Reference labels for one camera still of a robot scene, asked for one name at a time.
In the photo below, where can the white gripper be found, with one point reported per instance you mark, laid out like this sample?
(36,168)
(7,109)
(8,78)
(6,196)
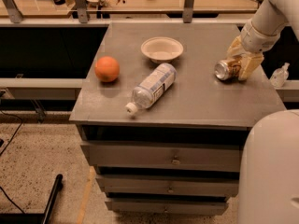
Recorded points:
(257,41)

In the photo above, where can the orange metal soda can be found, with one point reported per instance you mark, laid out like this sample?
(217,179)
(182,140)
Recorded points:
(227,69)

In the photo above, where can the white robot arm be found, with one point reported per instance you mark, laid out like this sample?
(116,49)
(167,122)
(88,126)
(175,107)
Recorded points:
(269,174)

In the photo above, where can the white paper bowl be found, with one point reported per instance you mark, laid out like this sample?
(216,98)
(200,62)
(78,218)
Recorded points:
(162,49)

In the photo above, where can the crumpled clear plastic bottle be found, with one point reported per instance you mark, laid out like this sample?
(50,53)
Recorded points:
(280,76)

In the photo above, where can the clear plastic water bottle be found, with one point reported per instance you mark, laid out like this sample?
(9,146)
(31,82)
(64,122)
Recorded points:
(151,89)

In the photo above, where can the grey drawer cabinet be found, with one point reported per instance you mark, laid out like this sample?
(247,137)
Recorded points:
(182,155)

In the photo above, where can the orange fruit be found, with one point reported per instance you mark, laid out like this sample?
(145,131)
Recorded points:
(107,69)

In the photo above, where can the black metal stand leg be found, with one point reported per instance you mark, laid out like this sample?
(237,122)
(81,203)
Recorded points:
(36,218)

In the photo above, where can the grey metal rail frame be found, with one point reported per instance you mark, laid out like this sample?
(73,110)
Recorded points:
(44,13)

